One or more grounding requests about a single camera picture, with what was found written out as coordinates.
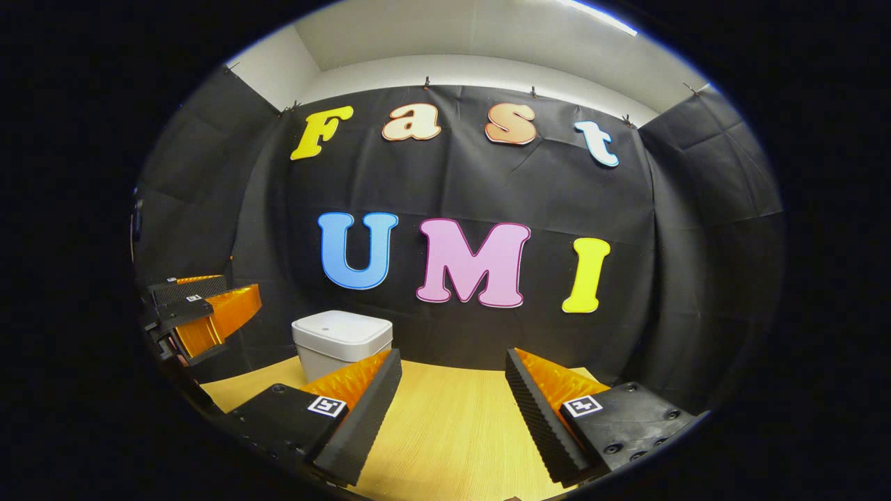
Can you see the white desktop garbage bin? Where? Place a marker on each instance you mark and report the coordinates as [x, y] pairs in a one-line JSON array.
[[341, 334]]

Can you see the black backdrop cloth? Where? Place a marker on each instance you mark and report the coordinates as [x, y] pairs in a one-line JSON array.
[[459, 181]]

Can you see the wooden desktop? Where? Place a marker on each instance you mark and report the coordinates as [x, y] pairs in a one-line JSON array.
[[452, 431]]

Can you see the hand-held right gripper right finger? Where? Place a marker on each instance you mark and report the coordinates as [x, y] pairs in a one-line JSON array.
[[543, 431]]

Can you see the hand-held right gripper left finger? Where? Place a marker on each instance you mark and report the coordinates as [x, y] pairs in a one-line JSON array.
[[362, 431]]

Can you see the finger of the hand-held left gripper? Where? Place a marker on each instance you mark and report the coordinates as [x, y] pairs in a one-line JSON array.
[[182, 312], [188, 289]]

